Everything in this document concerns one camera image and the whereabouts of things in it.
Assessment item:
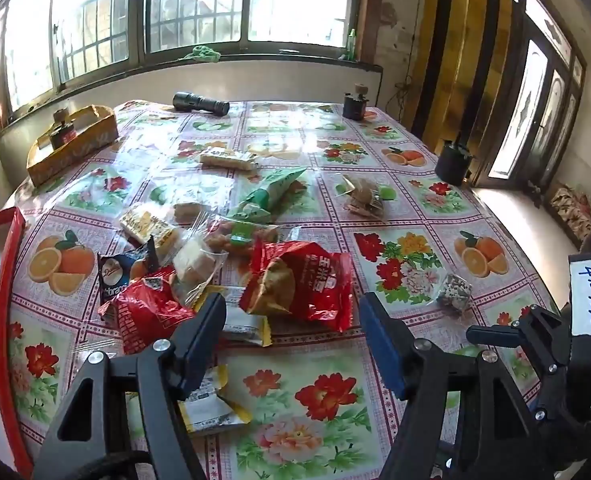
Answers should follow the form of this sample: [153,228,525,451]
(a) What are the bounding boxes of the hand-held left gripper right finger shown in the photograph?
[358,291,557,480]

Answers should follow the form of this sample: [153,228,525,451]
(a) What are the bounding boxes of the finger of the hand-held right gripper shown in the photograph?
[466,305,576,426]

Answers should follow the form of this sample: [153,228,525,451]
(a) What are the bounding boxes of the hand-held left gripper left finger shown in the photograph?
[32,292,227,480]

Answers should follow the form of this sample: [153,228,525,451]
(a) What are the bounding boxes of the yellow white snack packet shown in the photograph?
[177,364,254,436]
[220,285,274,349]

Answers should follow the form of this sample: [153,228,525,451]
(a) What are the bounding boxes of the clear packet seeded square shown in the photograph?
[435,272,474,314]

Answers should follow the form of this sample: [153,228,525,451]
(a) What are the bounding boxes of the clear packet beige cake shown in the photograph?
[172,236,229,307]

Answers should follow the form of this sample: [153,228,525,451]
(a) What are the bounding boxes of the small red snack packet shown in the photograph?
[100,267,196,356]

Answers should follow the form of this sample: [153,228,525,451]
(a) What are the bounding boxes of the large red chips packet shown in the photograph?
[238,239,355,334]

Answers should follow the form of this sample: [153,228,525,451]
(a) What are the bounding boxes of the clear packet fried snack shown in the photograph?
[202,214,301,262]

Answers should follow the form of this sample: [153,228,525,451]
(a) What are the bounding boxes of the dark blue snack packet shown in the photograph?
[97,236,161,307]

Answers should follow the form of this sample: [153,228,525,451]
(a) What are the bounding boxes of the yellow striped snack packet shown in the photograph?
[120,202,181,257]

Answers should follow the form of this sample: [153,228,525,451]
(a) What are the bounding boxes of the clear packet brown cake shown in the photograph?
[172,201,206,226]

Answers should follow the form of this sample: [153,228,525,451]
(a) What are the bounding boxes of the clear packet brown cookies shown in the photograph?
[342,174,399,222]

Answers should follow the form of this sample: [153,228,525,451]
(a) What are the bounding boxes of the green snack packet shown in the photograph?
[227,166,309,222]

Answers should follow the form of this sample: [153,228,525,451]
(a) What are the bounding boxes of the white rice cracker packet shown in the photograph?
[198,147,259,172]

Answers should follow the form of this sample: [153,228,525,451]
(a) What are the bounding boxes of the red tray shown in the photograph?
[0,207,35,479]

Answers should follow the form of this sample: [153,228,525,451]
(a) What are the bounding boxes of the floral tablecloth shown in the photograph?
[0,100,562,480]

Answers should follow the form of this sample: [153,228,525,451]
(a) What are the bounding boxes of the floral cushion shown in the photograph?
[547,182,591,249]

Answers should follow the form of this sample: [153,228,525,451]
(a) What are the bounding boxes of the black round pot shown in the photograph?
[435,132,474,186]

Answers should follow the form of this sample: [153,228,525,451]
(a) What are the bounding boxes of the yellow cardboard box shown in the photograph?
[26,104,120,187]

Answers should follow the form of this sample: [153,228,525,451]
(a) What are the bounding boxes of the black flashlight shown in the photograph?
[172,91,230,117]

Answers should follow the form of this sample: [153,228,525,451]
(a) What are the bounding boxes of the wooden glazed door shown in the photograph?
[475,0,589,197]

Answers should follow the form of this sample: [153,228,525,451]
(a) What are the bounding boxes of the dark jar with cork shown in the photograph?
[342,83,371,121]

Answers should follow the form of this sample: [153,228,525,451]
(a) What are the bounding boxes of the dark jar red label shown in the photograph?
[50,109,79,150]

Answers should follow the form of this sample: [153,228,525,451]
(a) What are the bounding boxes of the green cloth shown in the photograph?
[182,44,221,64]

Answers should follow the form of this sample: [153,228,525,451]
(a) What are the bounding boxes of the yellow wooden boards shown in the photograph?
[405,0,522,147]

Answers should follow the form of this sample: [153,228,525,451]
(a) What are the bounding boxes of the barred window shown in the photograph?
[0,0,372,117]

